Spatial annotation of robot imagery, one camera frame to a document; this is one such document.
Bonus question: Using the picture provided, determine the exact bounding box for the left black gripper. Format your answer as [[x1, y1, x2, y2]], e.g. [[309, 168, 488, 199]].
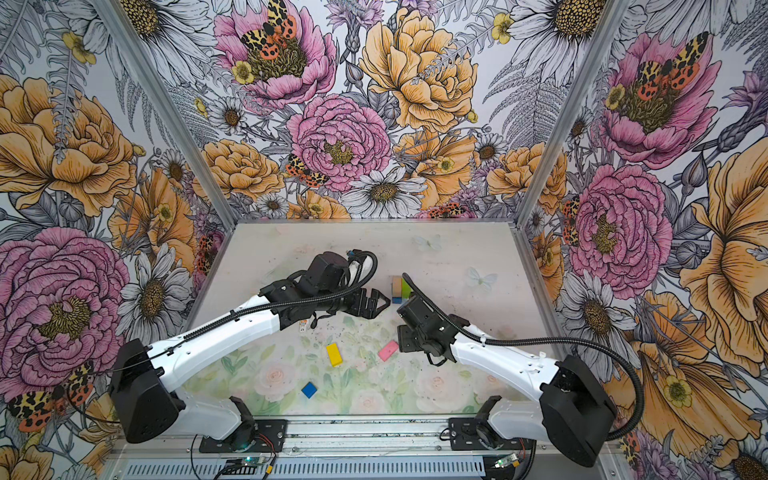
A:
[[316, 284, 389, 319]]

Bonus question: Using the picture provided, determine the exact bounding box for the pink rectangular wood block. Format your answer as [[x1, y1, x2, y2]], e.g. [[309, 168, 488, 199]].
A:
[[378, 340, 400, 362]]

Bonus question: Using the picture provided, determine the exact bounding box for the natural wood rectangular block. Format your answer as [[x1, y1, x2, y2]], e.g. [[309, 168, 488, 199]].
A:
[[391, 276, 402, 299]]

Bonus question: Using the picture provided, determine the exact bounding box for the green rectangular wood block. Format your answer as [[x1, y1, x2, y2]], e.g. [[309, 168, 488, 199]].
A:
[[401, 278, 412, 300]]

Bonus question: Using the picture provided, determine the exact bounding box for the yellow rectangular wood block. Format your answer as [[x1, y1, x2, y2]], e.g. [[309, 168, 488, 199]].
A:
[[326, 343, 343, 367]]

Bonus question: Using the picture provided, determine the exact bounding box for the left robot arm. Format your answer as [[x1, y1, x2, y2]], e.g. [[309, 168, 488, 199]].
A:
[[108, 249, 390, 452]]

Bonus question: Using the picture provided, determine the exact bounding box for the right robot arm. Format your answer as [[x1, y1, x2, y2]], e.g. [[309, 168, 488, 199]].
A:
[[397, 294, 617, 467]]

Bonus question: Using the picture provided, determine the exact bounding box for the blue wood cube near rail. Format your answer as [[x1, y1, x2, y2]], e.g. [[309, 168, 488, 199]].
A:
[[301, 381, 318, 399]]

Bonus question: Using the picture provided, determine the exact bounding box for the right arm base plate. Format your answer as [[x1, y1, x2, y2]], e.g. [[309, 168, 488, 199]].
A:
[[447, 417, 533, 451]]

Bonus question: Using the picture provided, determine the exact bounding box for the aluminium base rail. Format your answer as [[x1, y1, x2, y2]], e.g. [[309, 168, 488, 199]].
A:
[[119, 412, 625, 461]]

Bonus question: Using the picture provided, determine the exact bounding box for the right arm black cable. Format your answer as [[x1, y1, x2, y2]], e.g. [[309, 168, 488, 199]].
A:
[[400, 272, 645, 442]]

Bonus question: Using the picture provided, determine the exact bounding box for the white vented cable duct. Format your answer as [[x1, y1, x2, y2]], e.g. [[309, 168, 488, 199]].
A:
[[119, 457, 487, 480]]

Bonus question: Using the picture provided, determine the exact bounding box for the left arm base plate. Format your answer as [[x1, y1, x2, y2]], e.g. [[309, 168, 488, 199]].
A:
[[198, 419, 288, 454]]

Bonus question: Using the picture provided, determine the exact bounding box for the right aluminium corner post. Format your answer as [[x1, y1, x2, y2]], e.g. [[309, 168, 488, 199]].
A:
[[515, 1, 628, 229]]

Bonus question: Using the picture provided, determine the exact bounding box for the aluminium corner post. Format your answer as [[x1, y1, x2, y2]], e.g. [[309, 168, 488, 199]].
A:
[[94, 1, 237, 233], [515, 1, 628, 229]]

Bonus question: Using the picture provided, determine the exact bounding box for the left aluminium corner post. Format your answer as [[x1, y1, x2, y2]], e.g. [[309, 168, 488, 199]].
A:
[[94, 1, 237, 233]]

